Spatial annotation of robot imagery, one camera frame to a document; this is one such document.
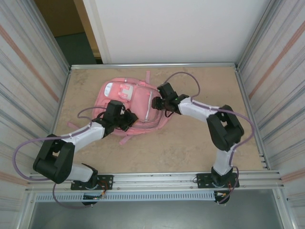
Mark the pink student backpack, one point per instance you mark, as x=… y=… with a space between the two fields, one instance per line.
x=140 y=102

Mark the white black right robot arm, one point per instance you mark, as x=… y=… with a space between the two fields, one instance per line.
x=226 y=128

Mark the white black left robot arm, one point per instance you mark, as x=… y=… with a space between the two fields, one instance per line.
x=54 y=157

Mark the grey metal sheet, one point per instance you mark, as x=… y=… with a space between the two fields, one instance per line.
x=152 y=217

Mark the brown door panel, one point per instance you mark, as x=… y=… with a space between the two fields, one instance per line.
x=59 y=16

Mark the aluminium table end rail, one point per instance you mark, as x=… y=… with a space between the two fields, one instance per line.
x=81 y=66

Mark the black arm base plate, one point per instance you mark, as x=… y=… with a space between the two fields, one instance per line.
x=106 y=181
x=202 y=180

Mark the long aluminium mounting rail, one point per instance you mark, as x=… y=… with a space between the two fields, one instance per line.
x=133 y=184

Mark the white door frame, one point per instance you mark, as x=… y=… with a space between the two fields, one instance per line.
x=100 y=35

